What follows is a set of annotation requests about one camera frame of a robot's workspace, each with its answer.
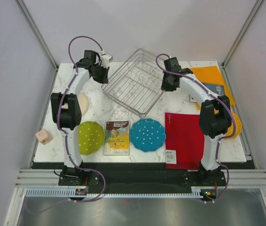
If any green polka dot plate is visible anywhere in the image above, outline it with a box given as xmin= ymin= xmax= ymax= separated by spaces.
xmin=78 ymin=121 xmax=105 ymax=155

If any yellow polka dot plate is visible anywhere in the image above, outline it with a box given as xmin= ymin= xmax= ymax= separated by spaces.
xmin=224 ymin=113 xmax=242 ymax=140

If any white cable duct right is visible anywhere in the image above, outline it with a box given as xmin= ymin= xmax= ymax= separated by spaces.
xmin=191 ymin=187 xmax=217 ymax=199

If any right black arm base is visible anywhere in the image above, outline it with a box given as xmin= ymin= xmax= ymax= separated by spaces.
xmin=182 ymin=169 xmax=226 ymax=187

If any wire dish rack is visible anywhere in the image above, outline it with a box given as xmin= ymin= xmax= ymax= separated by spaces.
xmin=101 ymin=48 xmax=164 ymax=118

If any cream and blue plate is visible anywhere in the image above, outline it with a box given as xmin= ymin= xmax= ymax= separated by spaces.
xmin=78 ymin=93 xmax=90 ymax=115

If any dark blue book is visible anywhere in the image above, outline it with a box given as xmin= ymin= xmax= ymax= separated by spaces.
xmin=189 ymin=82 xmax=227 ymax=103

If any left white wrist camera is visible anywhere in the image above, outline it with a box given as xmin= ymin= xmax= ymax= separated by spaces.
xmin=100 ymin=50 xmax=113 ymax=68

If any blue polka dot plate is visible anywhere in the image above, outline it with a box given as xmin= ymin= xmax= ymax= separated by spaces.
xmin=129 ymin=118 xmax=166 ymax=152

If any pink cube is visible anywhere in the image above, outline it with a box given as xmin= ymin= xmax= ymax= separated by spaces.
xmin=35 ymin=129 xmax=53 ymax=145

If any paperback book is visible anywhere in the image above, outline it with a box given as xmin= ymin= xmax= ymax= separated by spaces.
xmin=104 ymin=121 xmax=130 ymax=156

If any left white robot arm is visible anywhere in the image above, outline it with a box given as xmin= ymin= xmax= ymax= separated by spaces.
xmin=50 ymin=50 xmax=113 ymax=185

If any orange folder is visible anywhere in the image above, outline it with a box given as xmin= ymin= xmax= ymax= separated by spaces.
xmin=191 ymin=66 xmax=236 ymax=105

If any red folder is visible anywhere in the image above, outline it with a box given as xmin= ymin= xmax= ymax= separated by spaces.
xmin=165 ymin=113 xmax=204 ymax=170

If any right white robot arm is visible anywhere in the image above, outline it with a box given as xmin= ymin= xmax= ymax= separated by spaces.
xmin=156 ymin=57 xmax=235 ymax=186

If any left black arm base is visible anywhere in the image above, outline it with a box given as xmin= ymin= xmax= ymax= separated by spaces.
xmin=58 ymin=166 xmax=104 ymax=186

